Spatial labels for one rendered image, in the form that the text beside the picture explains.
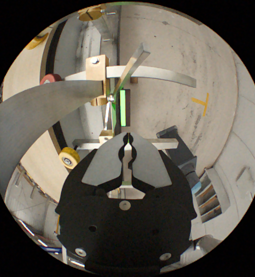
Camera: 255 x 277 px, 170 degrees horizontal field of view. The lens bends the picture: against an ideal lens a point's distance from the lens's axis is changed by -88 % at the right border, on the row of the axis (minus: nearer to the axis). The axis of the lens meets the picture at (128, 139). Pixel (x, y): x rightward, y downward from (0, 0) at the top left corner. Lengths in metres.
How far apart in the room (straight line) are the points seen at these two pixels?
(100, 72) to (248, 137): 2.65
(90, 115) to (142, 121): 0.79
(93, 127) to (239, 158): 2.79
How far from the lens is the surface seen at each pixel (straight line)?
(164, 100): 1.20
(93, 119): 0.54
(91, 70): 0.25
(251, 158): 2.60
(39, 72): 0.34
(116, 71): 0.24
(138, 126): 1.22
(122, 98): 0.40
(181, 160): 0.96
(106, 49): 0.44
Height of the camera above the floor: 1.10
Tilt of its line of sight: 57 degrees down
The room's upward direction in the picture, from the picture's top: 179 degrees clockwise
